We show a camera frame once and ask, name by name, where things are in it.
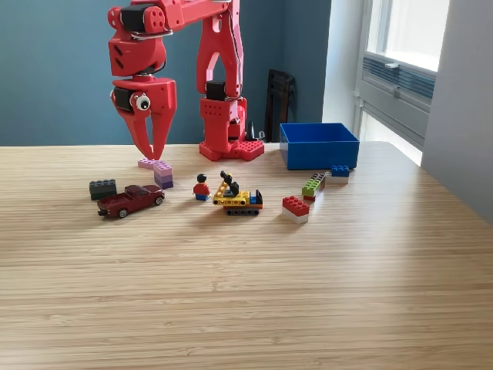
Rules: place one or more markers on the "purple brick stack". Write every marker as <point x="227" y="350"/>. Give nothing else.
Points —
<point x="163" y="179"/>

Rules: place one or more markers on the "blue plastic bin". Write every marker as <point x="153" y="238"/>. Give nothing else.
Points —
<point x="319" y="156"/>

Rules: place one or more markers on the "flat pink toy brick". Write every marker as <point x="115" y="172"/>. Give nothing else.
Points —
<point x="144" y="163"/>

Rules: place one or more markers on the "dark grey toy brick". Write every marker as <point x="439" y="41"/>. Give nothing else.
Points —
<point x="102" y="190"/>

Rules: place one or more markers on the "dark red toy pickup truck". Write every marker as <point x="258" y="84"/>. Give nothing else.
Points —
<point x="129" y="200"/>

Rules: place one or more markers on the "toy figure red shirt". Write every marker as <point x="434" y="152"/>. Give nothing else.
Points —
<point x="201" y="189"/>

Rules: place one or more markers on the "black table clamp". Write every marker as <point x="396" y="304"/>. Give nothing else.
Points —
<point x="252" y="133"/>

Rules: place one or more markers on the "small yellow toy digger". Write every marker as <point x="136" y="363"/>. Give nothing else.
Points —
<point x="235" y="198"/>

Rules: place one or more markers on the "black chair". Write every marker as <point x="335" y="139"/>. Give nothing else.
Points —
<point x="281" y="108"/>

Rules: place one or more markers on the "red on white brick stack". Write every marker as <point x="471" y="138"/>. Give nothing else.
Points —
<point x="294" y="206"/>

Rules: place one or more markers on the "green brown red brick stack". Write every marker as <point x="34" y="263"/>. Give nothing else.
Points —
<point x="312" y="187"/>

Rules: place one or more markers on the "blue on white brick stack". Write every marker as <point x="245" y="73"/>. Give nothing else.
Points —
<point x="340" y="171"/>

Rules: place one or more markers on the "grey window vent grille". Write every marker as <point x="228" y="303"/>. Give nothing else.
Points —
<point x="412" y="83"/>

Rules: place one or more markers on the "white window frame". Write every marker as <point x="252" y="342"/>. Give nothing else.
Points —
<point x="408" y="27"/>

